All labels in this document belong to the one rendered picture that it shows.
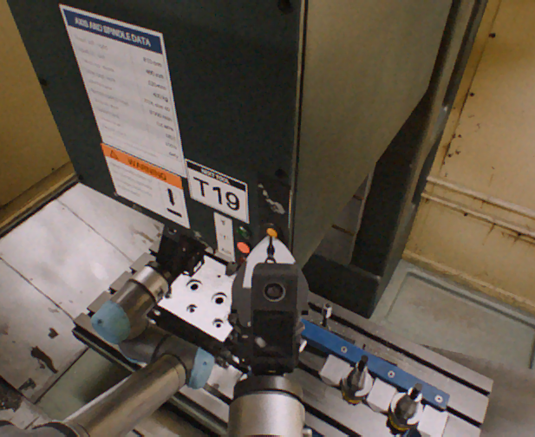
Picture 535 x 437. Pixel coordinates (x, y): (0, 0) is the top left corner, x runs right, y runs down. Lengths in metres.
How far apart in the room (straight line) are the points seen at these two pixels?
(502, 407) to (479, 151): 0.81
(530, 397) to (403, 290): 0.63
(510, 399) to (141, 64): 1.44
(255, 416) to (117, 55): 0.43
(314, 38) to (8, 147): 1.58
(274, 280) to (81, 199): 1.73
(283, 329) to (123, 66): 0.36
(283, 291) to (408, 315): 1.52
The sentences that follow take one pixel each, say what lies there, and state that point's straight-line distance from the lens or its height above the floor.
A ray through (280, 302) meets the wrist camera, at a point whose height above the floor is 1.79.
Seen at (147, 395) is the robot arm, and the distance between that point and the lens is 0.83.
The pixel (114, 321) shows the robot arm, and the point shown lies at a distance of 0.90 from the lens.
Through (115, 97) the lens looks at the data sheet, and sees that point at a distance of 0.64.
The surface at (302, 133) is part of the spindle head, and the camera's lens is 0.48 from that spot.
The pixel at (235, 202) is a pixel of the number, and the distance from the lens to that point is 0.59.
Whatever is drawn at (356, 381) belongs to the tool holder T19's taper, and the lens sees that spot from 0.99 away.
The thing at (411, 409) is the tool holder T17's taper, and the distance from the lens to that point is 0.99.
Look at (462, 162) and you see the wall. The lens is 1.67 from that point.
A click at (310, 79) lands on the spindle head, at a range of 0.45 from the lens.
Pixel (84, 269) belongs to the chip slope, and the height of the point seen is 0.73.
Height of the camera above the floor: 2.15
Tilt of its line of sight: 46 degrees down
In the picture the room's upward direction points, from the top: straight up
